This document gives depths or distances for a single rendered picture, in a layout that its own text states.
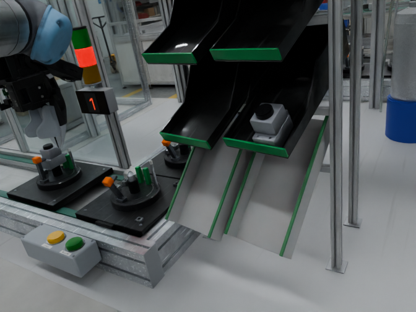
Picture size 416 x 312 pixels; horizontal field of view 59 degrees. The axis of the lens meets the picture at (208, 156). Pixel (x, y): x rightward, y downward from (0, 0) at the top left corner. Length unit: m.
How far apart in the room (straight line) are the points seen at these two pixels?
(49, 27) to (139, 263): 0.54
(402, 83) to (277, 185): 0.76
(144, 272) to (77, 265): 0.16
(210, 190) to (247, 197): 0.09
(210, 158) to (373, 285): 0.44
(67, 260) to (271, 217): 0.48
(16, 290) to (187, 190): 0.50
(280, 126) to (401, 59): 0.83
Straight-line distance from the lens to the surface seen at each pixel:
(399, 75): 1.40
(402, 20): 1.37
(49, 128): 0.74
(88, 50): 1.12
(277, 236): 0.73
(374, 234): 0.99
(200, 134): 0.72
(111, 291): 0.93
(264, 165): 0.78
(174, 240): 0.92
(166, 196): 1.00
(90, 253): 0.93
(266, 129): 0.61
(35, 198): 1.22
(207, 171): 0.83
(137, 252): 0.85
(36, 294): 1.03
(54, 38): 0.55
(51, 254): 0.98
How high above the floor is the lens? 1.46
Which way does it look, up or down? 25 degrees down
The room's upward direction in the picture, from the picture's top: 10 degrees counter-clockwise
